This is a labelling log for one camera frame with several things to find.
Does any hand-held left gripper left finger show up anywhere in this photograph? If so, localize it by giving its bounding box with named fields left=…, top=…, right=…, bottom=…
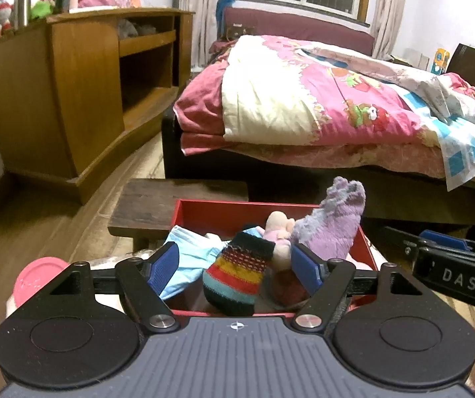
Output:
left=48, top=240, right=181, bottom=333

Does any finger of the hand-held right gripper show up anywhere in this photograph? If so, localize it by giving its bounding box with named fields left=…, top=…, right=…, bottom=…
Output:
left=384, top=225, right=473, bottom=255

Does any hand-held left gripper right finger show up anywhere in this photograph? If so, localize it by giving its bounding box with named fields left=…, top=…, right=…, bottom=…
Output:
left=290, top=242, right=419, bottom=333

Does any blue face mask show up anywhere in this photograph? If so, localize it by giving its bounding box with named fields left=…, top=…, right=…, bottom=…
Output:
left=158, top=225, right=232, bottom=301

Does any fuzzy purple sock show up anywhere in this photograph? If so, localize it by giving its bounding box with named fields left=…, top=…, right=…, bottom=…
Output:
left=291, top=176, right=366, bottom=264

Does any cream teddy bear pink outfit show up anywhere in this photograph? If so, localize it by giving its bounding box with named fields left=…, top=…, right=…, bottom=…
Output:
left=262, top=211, right=297, bottom=273

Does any striped colourful sock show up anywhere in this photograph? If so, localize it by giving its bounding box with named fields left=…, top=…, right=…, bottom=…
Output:
left=202, top=229, right=275, bottom=317

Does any red cardboard box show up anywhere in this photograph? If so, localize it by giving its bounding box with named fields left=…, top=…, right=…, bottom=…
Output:
left=167, top=199, right=381, bottom=320

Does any floral gold tablecloth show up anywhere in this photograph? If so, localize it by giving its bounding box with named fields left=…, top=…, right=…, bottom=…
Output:
left=83, top=249, right=156, bottom=269

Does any dark wooden stool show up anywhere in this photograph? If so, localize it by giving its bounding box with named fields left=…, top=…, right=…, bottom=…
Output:
left=108, top=178, right=250, bottom=252

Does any pink lid cup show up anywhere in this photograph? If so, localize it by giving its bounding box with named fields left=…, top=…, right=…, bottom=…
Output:
left=7, top=257, right=70, bottom=316

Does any red blanket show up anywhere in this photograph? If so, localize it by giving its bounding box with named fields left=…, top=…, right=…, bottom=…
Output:
left=173, top=39, right=238, bottom=157

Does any pink cartoon quilt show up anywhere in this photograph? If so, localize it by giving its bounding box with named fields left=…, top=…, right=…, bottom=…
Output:
left=221, top=34, right=475, bottom=193

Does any colourful toy box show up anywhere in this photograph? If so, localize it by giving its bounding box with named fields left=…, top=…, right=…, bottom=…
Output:
left=432, top=47, right=450, bottom=76

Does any wooden cabinet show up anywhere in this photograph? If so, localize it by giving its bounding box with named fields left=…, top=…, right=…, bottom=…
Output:
left=0, top=7, right=196, bottom=205

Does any beige curtain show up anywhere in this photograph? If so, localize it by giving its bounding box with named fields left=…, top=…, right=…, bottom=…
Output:
left=370, top=0, right=406, bottom=61
left=177, top=0, right=224, bottom=69

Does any grey cloth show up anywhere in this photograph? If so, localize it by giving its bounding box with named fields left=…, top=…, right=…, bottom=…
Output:
left=115, top=20, right=157, bottom=40

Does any maroon headboard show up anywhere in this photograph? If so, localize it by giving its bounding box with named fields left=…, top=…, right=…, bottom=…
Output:
left=223, top=6, right=377, bottom=57

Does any small brown bag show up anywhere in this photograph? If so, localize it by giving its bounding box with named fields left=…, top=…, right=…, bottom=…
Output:
left=226, top=25, right=257, bottom=40

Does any blue hanging bag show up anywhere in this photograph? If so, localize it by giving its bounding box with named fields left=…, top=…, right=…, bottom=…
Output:
left=216, top=0, right=235, bottom=40

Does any green plush toy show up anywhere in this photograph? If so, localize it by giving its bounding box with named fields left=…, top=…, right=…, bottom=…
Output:
left=30, top=0, right=55, bottom=21

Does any silver thermos bottle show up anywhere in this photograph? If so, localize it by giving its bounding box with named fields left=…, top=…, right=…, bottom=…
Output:
left=13, top=0, right=33, bottom=28

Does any dark bed frame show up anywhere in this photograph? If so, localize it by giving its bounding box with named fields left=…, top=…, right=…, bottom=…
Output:
left=162, top=112, right=475, bottom=229

